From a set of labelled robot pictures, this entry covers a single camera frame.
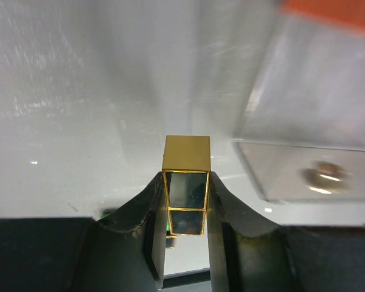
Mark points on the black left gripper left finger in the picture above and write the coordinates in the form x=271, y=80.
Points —
x=123, y=251

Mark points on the clear acrylic organizer tray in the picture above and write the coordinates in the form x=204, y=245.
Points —
x=303, y=134

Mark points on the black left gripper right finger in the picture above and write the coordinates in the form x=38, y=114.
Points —
x=249, y=252

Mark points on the orange plastic box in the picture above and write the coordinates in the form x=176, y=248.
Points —
x=350, y=14

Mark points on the green lip balm stick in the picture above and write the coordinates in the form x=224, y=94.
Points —
x=107, y=214

